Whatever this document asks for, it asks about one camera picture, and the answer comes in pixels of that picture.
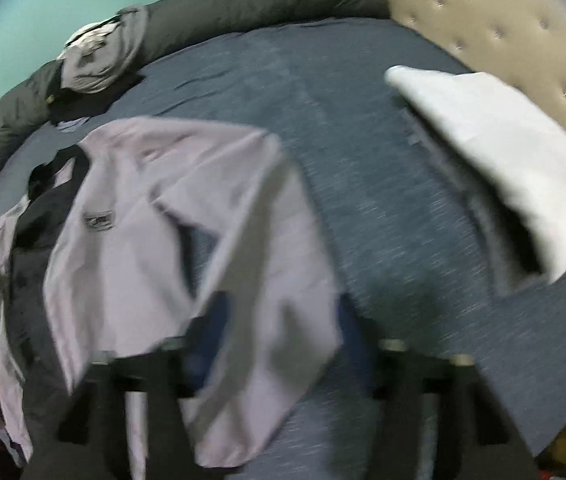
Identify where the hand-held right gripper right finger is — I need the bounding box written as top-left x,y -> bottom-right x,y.
340,297 -> 541,480

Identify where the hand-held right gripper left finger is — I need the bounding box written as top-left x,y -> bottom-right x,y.
28,290 -> 234,480

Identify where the lavender grey zip jacket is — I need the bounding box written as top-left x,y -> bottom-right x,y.
0,116 -> 344,468

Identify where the pile of unfolded clothes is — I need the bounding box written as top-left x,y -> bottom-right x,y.
58,5 -> 148,95

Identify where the folded grey garment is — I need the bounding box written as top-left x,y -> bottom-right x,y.
398,105 -> 544,301

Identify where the folded black garment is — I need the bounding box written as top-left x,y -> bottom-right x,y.
503,205 -> 548,276

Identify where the folded white garment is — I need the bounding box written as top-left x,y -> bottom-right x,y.
385,65 -> 566,285

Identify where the dark grey rolled duvet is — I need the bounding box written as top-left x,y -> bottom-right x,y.
0,0 -> 391,196

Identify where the cream tufted headboard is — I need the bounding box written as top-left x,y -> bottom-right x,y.
373,0 -> 566,181

